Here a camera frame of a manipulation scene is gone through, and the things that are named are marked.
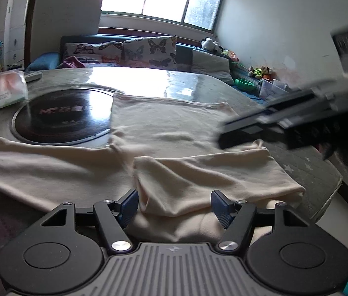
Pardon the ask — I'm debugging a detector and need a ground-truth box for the square butterfly print pillow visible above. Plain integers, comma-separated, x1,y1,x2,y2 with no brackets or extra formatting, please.
122,36,178,70

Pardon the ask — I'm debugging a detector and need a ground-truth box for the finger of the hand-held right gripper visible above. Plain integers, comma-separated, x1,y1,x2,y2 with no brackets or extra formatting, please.
219,89,331,150

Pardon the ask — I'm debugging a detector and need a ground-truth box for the white wardrobe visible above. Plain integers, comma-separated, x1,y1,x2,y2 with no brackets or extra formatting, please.
0,0,34,69

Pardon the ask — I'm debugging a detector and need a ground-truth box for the clear plastic box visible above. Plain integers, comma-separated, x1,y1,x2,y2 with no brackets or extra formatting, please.
258,78,290,101

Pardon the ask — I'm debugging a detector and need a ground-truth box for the panda plush toy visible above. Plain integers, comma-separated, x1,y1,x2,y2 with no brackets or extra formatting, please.
201,38,224,53

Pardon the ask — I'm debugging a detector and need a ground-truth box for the blue sofa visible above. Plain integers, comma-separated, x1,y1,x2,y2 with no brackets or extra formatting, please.
26,34,285,105

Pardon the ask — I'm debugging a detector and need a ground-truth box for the grey remote control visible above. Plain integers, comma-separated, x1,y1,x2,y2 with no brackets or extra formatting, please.
23,71,44,83

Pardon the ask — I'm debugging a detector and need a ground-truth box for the pile of stuffed toys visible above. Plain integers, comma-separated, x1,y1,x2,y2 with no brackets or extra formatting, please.
248,66,274,81

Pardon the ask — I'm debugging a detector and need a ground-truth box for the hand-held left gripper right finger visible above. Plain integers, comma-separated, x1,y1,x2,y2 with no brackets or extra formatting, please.
211,190,311,252

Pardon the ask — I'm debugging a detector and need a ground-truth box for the cream garment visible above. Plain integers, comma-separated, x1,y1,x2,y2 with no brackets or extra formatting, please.
0,92,307,245

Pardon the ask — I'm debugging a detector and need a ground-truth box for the grey pillow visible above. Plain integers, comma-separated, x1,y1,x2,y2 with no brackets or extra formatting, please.
191,49,235,86

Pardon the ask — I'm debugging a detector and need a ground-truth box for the long butterfly print pillow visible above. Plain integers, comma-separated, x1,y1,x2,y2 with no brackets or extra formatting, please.
62,41,124,66

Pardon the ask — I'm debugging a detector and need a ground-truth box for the purple cloth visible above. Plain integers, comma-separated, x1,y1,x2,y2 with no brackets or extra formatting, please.
57,55,86,69

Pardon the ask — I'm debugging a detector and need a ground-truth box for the black round cooktop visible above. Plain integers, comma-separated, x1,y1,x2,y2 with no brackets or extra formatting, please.
10,88,122,146

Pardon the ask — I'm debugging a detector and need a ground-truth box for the pink tissue pack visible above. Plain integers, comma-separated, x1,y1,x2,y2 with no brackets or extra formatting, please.
0,70,29,115

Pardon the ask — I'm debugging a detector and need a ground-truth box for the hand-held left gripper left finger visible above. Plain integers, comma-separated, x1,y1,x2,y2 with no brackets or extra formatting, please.
40,189,139,252

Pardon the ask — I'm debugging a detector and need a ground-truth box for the green bowl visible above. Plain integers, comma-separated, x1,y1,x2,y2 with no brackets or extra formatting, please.
235,78,256,93

